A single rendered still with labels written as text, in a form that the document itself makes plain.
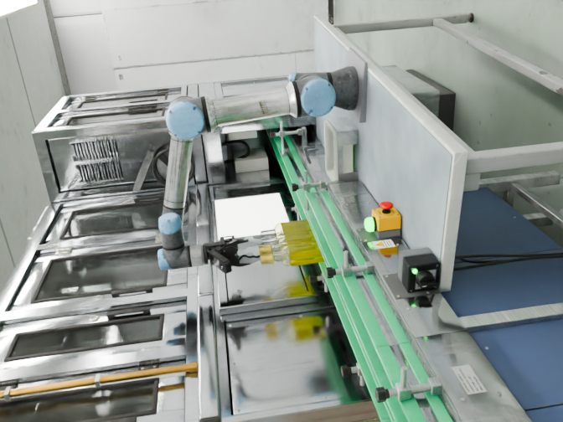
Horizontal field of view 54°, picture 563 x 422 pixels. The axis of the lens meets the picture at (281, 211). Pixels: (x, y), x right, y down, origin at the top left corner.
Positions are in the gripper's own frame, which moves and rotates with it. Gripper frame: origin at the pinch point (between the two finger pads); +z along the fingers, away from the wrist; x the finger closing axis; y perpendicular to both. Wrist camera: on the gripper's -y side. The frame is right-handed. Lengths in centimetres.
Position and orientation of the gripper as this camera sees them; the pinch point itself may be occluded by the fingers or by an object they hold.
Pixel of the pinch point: (260, 250)
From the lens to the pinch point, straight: 194.5
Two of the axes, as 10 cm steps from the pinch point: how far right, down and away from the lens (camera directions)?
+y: -1.4, -4.2, 9.0
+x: 0.6, 9.0, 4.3
